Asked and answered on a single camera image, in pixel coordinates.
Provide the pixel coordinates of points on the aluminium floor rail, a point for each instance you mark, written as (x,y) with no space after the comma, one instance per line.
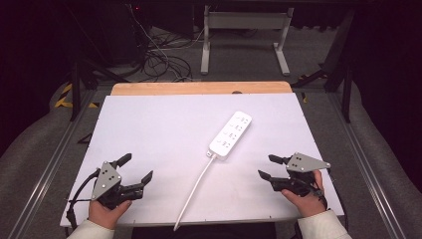
(49,172)
(368,172)

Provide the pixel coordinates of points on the black equipment case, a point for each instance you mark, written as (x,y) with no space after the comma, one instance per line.
(109,33)

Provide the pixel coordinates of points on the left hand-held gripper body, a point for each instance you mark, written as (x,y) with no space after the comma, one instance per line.
(105,181)

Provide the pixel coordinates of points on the person's left hand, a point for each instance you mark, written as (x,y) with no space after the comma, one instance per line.
(105,214)

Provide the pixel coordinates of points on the person's dark clothing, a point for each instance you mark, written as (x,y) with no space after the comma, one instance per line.
(202,232)

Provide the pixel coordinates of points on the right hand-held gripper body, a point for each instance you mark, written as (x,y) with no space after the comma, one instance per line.
(303,163)

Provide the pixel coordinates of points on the person's right hand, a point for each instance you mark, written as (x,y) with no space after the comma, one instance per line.
(307,203)

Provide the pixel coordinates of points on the yellow black floor tape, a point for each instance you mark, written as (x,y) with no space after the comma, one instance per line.
(63,103)

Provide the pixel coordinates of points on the white table board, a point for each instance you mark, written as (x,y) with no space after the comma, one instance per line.
(166,142)

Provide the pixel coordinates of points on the wooden table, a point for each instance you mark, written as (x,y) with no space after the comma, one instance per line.
(199,88)

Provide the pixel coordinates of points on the black metal stand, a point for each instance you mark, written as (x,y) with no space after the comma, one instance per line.
(76,89)
(346,86)

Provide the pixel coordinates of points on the white metal stand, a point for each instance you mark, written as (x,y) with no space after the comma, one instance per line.
(245,20)

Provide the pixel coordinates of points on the white power strip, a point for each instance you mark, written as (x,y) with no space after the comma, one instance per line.
(231,133)

